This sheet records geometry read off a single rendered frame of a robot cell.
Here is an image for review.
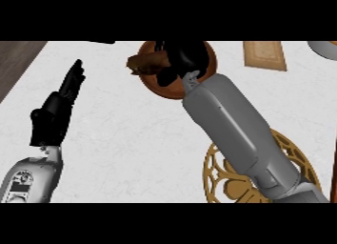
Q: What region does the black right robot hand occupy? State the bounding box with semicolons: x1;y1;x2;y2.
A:
153;40;209;88

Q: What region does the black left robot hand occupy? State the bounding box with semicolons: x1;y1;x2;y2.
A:
27;58;86;148

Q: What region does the brown sweet potato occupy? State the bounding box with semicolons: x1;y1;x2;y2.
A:
125;51;172;76

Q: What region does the brown wooden bowl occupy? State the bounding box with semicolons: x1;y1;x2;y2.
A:
136;40;219;101

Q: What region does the grey round bowl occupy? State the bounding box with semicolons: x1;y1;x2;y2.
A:
306;40;337;62

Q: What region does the gold round lattice placemat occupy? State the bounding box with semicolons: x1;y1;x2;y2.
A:
201;128;322;204

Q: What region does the tan rectangular board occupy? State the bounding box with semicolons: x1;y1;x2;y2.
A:
241;40;288;72

